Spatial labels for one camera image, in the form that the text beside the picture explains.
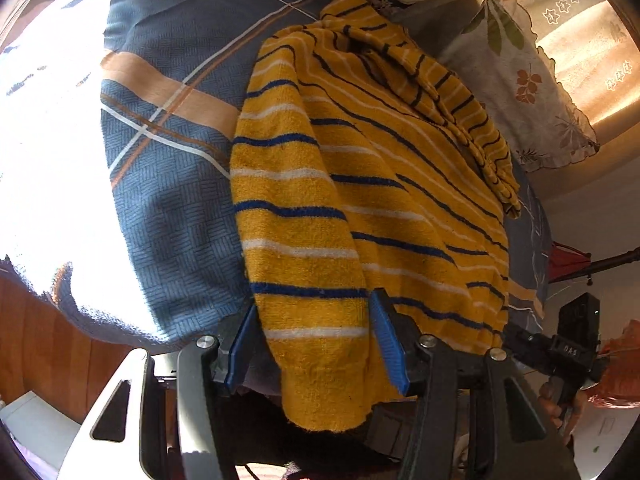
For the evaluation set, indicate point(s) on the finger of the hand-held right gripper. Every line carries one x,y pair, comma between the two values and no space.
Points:
525,345

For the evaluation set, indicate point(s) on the person's right hand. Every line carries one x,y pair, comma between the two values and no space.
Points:
575,412

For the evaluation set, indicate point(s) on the yellow striped sweater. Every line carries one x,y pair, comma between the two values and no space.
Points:
370,200

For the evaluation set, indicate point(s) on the black rod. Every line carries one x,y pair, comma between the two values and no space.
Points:
612,260

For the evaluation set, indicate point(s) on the white box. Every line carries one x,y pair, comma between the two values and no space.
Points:
35,425

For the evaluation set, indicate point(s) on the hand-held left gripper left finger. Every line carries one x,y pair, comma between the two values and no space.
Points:
239,355

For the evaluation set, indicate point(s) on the red cloth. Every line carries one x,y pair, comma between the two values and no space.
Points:
564,260

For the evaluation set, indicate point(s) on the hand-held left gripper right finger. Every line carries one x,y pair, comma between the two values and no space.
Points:
389,346

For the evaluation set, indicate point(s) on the leaf print ruffled pillow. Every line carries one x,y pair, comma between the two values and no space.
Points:
525,85

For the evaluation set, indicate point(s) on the blue plaid bed sheet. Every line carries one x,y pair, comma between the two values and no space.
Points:
185,170

